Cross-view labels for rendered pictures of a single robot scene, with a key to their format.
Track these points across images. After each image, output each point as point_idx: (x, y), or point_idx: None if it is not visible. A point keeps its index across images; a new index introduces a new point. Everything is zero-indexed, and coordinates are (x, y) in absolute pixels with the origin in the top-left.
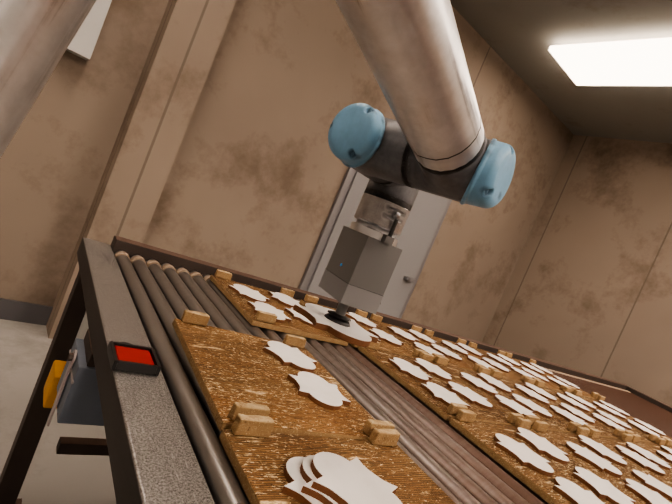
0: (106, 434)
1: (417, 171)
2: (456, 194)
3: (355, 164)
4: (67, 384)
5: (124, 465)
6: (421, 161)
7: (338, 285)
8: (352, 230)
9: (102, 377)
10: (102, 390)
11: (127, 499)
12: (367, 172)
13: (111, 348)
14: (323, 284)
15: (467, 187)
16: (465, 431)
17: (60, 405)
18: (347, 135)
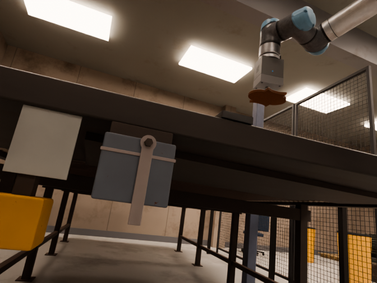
0: (285, 155)
1: (317, 39)
2: (320, 49)
3: (306, 30)
4: (153, 170)
5: (325, 150)
6: (331, 36)
7: (276, 79)
8: (270, 57)
9: (233, 136)
10: (245, 141)
11: (341, 157)
12: (300, 34)
13: (235, 113)
14: (264, 80)
15: (325, 47)
16: None
17: (155, 193)
18: (311, 18)
